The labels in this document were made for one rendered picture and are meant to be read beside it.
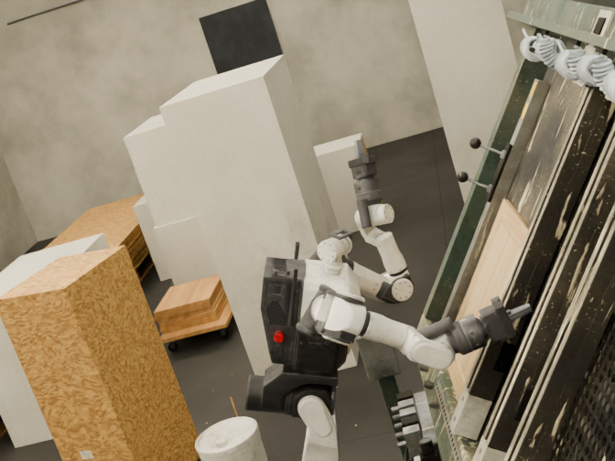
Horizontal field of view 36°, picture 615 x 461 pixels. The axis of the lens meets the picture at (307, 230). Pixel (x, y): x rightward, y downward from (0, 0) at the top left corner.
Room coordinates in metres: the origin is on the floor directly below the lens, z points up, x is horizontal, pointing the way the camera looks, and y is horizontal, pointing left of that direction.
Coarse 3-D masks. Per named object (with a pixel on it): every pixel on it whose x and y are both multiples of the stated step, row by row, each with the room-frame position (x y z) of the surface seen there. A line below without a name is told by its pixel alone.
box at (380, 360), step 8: (360, 344) 3.19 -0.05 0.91; (368, 344) 3.19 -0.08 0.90; (376, 344) 3.18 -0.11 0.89; (384, 344) 3.18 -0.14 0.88; (368, 352) 3.19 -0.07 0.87; (376, 352) 3.18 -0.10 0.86; (384, 352) 3.18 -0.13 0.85; (392, 352) 3.18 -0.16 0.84; (368, 360) 3.19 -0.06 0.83; (376, 360) 3.19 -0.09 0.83; (384, 360) 3.18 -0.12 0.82; (392, 360) 3.18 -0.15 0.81; (368, 368) 3.19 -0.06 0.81; (376, 368) 3.19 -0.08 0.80; (384, 368) 3.18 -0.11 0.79; (392, 368) 3.18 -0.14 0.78; (368, 376) 3.19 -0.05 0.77; (376, 376) 3.19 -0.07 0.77; (384, 376) 3.18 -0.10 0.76
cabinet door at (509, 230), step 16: (512, 208) 2.79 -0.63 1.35; (496, 224) 2.87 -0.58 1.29; (512, 224) 2.70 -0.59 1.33; (496, 240) 2.82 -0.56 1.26; (512, 240) 2.65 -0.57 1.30; (480, 256) 2.91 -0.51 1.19; (496, 256) 2.75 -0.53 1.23; (512, 256) 2.59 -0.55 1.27; (480, 272) 2.85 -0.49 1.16; (496, 272) 2.69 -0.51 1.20; (480, 288) 2.79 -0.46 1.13; (496, 288) 2.63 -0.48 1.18; (464, 304) 2.89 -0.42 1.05; (480, 304) 2.72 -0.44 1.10; (448, 368) 2.79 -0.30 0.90; (464, 368) 2.64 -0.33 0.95; (464, 384) 2.57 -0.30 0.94
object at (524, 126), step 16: (528, 96) 2.98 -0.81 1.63; (544, 96) 2.93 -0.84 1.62; (528, 112) 2.94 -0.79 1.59; (528, 128) 2.94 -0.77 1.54; (512, 144) 2.95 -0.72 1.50; (512, 160) 2.95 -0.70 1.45; (512, 176) 2.95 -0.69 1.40; (496, 192) 2.95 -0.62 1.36; (496, 208) 2.95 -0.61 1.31; (480, 224) 2.98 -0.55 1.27; (480, 240) 2.96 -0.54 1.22; (464, 272) 2.97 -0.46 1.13; (464, 288) 2.97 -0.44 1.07; (448, 304) 3.00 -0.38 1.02
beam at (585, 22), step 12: (528, 0) 3.20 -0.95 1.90; (540, 0) 3.04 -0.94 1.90; (552, 0) 2.89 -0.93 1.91; (564, 0) 2.76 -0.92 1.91; (528, 12) 3.14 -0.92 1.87; (540, 12) 2.98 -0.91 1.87; (552, 12) 2.84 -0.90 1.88; (564, 12) 2.71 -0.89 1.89; (576, 12) 2.59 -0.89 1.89; (588, 12) 2.47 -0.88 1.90; (564, 24) 2.66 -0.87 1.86; (576, 24) 2.55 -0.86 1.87; (588, 24) 2.43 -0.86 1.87; (612, 24) 2.25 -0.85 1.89; (564, 36) 2.63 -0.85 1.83; (612, 36) 2.21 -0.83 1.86
